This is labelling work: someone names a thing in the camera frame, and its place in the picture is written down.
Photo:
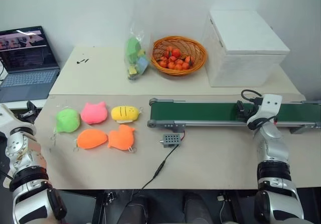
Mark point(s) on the grey laptop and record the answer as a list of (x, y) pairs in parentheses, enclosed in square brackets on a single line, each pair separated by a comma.
[(25, 65)]

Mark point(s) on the yellow plush toy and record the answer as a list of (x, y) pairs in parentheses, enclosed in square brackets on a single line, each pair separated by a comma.
[(124, 113)]

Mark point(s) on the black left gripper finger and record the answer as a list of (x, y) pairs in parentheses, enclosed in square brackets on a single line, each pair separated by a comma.
[(30, 105), (35, 109)]

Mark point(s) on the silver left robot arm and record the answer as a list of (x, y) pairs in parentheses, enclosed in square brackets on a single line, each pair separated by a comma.
[(23, 163)]

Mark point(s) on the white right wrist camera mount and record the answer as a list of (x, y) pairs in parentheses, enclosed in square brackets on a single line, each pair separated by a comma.
[(269, 106)]

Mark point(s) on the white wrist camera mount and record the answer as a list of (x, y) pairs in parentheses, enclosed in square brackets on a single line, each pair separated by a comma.
[(8, 116), (269, 106)]

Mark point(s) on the clear plastic bag of toys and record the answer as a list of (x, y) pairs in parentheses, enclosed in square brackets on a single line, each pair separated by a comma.
[(136, 55)]

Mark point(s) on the pink plush toy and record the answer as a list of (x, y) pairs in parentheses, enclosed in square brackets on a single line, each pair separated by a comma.
[(94, 112)]

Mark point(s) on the orange plush toy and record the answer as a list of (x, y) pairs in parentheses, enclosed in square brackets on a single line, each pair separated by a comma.
[(122, 138), (91, 139)]

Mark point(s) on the orange wicker basket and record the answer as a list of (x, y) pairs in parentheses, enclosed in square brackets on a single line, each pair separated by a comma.
[(198, 54)]

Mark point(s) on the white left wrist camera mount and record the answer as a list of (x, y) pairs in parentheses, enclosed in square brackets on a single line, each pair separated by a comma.
[(8, 116)]

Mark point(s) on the black table frame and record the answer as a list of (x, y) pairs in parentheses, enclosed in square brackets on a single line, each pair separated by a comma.
[(100, 206)]

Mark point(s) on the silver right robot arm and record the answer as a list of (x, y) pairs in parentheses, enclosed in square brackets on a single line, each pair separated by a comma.
[(272, 156)]

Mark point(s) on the small orange fruit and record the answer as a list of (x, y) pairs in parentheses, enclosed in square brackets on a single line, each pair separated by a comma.
[(185, 66), (163, 64), (171, 66), (176, 52), (172, 59), (178, 67), (164, 58), (188, 58)]

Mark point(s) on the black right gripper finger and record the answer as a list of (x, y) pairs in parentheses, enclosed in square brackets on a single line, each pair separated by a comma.
[(242, 116), (240, 106)]

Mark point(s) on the green plush toy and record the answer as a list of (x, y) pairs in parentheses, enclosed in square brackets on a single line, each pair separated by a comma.
[(68, 120)]

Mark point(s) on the green conveyor belt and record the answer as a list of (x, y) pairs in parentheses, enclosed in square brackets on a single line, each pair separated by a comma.
[(200, 111)]

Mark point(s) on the grey control box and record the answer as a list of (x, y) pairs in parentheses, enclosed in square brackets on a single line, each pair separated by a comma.
[(170, 140)]

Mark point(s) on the dark rounded shape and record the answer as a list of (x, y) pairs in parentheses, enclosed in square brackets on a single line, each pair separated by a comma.
[(135, 211), (198, 209)]

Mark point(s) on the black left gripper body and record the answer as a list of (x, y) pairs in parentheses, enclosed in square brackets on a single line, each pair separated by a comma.
[(25, 117)]

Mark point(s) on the white foam box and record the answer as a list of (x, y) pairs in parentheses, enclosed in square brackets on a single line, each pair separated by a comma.
[(240, 50)]

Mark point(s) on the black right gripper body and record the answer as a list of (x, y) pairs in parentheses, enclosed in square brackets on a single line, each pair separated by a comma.
[(251, 111)]

